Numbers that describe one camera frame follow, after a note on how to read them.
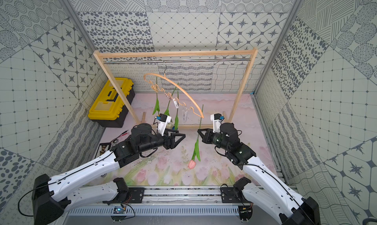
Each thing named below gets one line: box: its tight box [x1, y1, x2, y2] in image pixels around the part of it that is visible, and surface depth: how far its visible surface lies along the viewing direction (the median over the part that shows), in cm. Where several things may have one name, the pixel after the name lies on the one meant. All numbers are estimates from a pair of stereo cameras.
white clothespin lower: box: [182, 108, 190, 124], surface depth 69 cm
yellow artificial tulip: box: [152, 76, 161, 117], surface depth 89 cm
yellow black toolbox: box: [87, 77, 135, 128], surface depth 93 cm
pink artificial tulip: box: [188, 104, 204, 170], surface depth 71 cm
